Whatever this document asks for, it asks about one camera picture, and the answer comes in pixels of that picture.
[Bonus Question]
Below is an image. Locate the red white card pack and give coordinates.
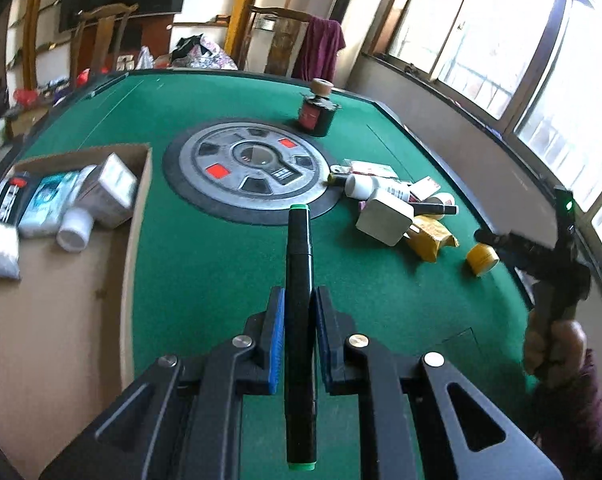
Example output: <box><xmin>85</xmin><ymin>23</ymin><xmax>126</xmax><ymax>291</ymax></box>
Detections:
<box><xmin>348</xmin><ymin>160</ymin><xmax>396</xmax><ymax>178</ymax></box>

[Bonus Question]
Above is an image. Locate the black packet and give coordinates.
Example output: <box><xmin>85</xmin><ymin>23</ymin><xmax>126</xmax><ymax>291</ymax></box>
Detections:
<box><xmin>0</xmin><ymin>172</ymin><xmax>42</xmax><ymax>226</ymax></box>

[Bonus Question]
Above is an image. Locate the white power adapter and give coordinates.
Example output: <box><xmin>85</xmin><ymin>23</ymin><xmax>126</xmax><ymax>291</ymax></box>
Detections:
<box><xmin>356</xmin><ymin>189</ymin><xmax>422</xmax><ymax>247</ymax></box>

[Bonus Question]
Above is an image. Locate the large white bottle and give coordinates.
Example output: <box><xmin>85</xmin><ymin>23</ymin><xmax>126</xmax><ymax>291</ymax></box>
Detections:
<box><xmin>344</xmin><ymin>172</ymin><xmax>412</xmax><ymax>201</ymax></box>

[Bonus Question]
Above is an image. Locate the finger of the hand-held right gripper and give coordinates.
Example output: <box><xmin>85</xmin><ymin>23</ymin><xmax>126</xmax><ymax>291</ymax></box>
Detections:
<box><xmin>475</xmin><ymin>229</ymin><xmax>556</xmax><ymax>281</ymax></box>

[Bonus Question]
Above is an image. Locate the person's right hand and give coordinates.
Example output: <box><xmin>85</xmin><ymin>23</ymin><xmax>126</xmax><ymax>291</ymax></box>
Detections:
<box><xmin>523</xmin><ymin>310</ymin><xmax>589</xmax><ymax>388</ymax></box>

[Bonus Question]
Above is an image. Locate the window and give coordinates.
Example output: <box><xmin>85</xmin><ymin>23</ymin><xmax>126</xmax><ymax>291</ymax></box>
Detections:
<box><xmin>371</xmin><ymin>0</ymin><xmax>602</xmax><ymax>241</ymax></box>

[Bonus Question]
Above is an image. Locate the white grey carton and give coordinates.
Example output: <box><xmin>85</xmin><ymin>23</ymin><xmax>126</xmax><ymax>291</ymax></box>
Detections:
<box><xmin>81</xmin><ymin>152</ymin><xmax>139</xmax><ymax>228</ymax></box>

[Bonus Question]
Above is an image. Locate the blue white tissue pack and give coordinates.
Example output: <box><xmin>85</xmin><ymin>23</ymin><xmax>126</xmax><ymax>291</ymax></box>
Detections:
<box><xmin>18</xmin><ymin>170</ymin><xmax>89</xmax><ymax>238</ymax></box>

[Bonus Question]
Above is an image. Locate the small white bottle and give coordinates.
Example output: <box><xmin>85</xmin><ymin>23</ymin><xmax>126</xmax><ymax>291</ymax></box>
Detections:
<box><xmin>56</xmin><ymin>165</ymin><xmax>112</xmax><ymax>253</ymax></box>

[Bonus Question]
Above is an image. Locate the person's right forearm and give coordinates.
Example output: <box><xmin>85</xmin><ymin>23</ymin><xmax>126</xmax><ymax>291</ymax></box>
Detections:
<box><xmin>533</xmin><ymin>350</ymin><xmax>602</xmax><ymax>461</ymax></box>

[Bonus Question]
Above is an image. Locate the floral bag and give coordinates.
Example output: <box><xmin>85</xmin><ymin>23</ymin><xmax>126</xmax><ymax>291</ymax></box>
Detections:
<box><xmin>171</xmin><ymin>35</ymin><xmax>239</xmax><ymax>71</ymax></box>

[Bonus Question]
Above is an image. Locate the black ink bottle red label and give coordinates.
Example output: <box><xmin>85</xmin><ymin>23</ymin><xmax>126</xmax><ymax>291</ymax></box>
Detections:
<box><xmin>297</xmin><ymin>94</ymin><xmax>342</xmax><ymax>138</ymax></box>

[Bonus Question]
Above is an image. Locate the white standing air conditioner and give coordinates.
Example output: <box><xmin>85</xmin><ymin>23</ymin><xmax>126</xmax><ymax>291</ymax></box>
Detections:
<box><xmin>331</xmin><ymin>0</ymin><xmax>412</xmax><ymax>88</ymax></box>

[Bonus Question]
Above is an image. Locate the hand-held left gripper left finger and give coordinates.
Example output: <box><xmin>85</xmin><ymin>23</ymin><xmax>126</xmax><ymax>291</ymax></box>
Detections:
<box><xmin>38</xmin><ymin>287</ymin><xmax>286</xmax><ymax>480</ymax></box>

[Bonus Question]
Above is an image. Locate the yellow packet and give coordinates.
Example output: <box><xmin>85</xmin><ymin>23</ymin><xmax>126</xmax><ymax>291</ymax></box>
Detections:
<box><xmin>406</xmin><ymin>215</ymin><xmax>460</xmax><ymax>263</ymax></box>

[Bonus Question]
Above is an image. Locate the black marker with green caps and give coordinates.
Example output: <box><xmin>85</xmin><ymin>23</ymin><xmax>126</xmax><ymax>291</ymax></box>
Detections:
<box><xmin>285</xmin><ymin>203</ymin><xmax>318</xmax><ymax>472</ymax></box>

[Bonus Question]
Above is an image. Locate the purple cloth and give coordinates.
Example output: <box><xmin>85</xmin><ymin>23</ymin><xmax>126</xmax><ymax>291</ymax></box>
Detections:
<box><xmin>293</xmin><ymin>16</ymin><xmax>346</xmax><ymax>93</ymax></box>

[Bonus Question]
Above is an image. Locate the wooden chair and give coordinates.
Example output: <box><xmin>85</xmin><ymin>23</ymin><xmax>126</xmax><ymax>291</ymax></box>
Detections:
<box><xmin>238</xmin><ymin>5</ymin><xmax>332</xmax><ymax>78</ymax></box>
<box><xmin>71</xmin><ymin>4</ymin><xmax>139</xmax><ymax>76</ymax></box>

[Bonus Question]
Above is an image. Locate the cardboard box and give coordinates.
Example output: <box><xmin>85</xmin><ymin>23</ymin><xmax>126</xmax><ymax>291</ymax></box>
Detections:
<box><xmin>0</xmin><ymin>143</ymin><xmax>153</xmax><ymax>480</ymax></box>

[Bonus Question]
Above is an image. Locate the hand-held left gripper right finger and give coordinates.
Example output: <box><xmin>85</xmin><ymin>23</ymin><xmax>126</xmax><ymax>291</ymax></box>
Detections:
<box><xmin>315</xmin><ymin>286</ymin><xmax>564</xmax><ymax>480</ymax></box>

